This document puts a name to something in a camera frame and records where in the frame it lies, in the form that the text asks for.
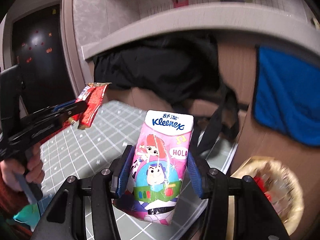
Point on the blue hanging towel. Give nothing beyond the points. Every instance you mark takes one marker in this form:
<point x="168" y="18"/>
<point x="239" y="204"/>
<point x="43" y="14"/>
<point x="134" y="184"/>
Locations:
<point x="286" y="95"/>

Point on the green grid table mat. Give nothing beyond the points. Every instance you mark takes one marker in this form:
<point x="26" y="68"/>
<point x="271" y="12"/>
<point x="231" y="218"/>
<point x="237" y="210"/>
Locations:
<point x="83" y="153"/>

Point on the trash bin with yellow bag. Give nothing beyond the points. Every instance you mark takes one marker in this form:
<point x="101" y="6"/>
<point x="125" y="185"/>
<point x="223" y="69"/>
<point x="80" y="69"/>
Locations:
<point x="283" y="186"/>

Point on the kleenex tissue pack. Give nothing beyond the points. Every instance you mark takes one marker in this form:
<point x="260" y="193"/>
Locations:
<point x="157" y="169"/>

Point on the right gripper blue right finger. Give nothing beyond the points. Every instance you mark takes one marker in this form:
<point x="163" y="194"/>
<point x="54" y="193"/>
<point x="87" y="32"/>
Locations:
<point x="210" y="184"/>

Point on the black bag with straps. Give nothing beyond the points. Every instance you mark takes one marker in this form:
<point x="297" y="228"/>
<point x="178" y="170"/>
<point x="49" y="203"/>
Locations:
<point x="177" y="67"/>

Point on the white kitchen countertop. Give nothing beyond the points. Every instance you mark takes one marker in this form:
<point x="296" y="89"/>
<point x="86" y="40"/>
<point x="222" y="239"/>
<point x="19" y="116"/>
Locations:
<point x="227" y="16"/>

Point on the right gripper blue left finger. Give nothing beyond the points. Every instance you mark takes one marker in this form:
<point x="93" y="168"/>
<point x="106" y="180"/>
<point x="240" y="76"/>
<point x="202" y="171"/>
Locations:
<point x="110" y="183"/>

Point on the green plastic cup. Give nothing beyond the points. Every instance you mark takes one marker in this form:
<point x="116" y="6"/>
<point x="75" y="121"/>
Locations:
<point x="29" y="215"/>

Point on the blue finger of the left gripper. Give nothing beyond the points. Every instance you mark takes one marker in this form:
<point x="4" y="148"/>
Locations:
<point x="56" y="108"/>

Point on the red paper cup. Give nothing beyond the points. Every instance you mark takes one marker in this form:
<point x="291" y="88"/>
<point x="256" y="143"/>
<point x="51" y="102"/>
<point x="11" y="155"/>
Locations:
<point x="259" y="181"/>

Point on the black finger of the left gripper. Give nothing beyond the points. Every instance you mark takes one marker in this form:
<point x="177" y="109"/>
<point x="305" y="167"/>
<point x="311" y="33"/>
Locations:
<point x="61" y="117"/>

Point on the black refrigerator with magnets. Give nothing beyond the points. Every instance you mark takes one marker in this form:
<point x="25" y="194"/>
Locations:
<point x="36" y="45"/>

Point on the red snack wrapper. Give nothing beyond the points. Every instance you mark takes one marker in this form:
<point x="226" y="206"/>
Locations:
<point x="93" y="95"/>

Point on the person's left hand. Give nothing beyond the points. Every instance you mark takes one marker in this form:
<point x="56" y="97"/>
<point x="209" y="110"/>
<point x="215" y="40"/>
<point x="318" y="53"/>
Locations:
<point x="11" y="167"/>

